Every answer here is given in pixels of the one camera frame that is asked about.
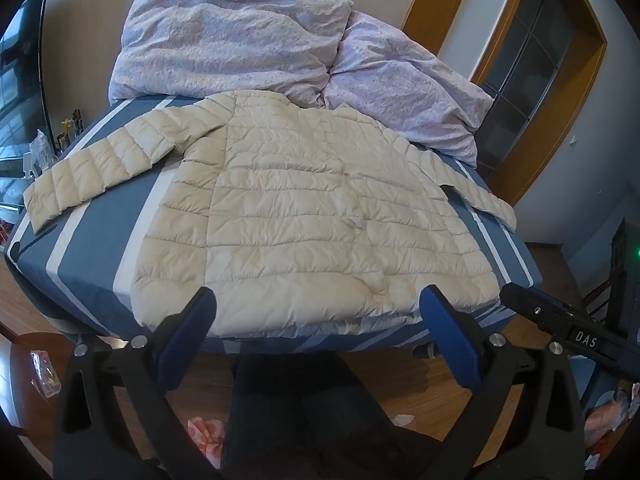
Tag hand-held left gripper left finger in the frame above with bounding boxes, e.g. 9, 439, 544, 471
52, 286, 223, 480

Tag clear plastic packet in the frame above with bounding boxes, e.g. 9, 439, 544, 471
29, 350, 64, 399

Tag wooden door frame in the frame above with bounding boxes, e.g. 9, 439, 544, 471
401, 0, 609, 207

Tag pink floral slipper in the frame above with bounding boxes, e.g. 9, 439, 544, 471
186, 416, 229, 467

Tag blue white striped bed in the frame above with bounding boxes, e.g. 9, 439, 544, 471
2, 95, 545, 361

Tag cream puffer jacket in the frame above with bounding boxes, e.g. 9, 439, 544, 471
22, 91, 518, 339

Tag person's dark trouser legs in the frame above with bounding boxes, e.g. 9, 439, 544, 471
222, 354, 427, 480

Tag lilac floral quilt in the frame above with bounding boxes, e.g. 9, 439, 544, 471
322, 10, 496, 168
109, 0, 352, 109

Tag dark wooden table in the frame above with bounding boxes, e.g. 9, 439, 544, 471
0, 332, 71, 443

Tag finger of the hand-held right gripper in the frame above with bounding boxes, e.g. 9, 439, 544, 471
500, 284, 576, 342

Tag flat screen television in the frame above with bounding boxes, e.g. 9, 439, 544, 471
0, 0, 52, 179

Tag glass television stand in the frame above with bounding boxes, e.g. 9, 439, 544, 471
20, 109, 85, 178

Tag glass panel door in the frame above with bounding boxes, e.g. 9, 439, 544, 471
475, 0, 574, 172

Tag pink cloth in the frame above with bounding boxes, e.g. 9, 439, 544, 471
585, 384, 640, 451

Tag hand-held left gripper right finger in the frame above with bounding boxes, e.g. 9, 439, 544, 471
419, 284, 587, 480

